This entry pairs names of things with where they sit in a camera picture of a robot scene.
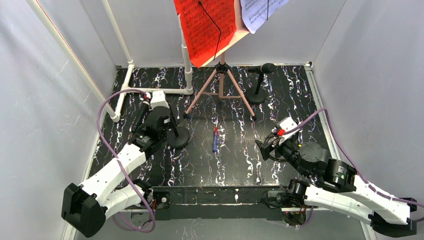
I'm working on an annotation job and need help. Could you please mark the black microphone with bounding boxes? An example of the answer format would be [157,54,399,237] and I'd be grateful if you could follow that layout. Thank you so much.
[247,63,277,74]
[130,100,150,134]

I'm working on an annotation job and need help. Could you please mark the white PVC pipe frame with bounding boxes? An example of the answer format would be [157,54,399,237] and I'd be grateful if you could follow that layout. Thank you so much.
[24,0,195,123]

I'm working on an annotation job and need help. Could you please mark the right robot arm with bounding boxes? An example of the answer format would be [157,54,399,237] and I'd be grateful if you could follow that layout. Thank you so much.
[255,133,417,238]

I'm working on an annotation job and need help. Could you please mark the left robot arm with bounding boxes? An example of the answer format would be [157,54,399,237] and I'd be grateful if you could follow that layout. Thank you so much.
[61,106,171,238]

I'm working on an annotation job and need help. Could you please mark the blue red screwdriver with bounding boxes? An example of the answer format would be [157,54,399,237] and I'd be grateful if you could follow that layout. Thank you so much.
[212,118,219,153]

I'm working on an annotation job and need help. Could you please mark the red sheet music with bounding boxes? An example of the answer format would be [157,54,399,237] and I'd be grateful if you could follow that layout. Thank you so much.
[173,0,237,68]

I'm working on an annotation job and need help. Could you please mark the white sheet music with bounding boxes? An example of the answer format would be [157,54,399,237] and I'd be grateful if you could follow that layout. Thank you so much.
[240,0,289,34]

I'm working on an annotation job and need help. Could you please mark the coiled black cable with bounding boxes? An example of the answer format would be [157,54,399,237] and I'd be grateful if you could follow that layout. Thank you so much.
[263,129,296,163]

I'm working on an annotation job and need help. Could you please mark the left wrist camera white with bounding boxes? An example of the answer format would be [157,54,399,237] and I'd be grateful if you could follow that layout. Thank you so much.
[150,90,170,110]

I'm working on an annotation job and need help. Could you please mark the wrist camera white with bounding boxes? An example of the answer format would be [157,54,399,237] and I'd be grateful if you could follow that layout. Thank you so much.
[275,117,300,139]
[150,90,170,110]

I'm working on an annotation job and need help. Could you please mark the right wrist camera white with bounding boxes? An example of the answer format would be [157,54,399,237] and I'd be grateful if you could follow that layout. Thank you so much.
[275,117,300,139]

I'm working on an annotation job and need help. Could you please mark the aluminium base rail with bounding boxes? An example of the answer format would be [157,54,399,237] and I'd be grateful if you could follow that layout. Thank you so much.
[62,187,377,240]

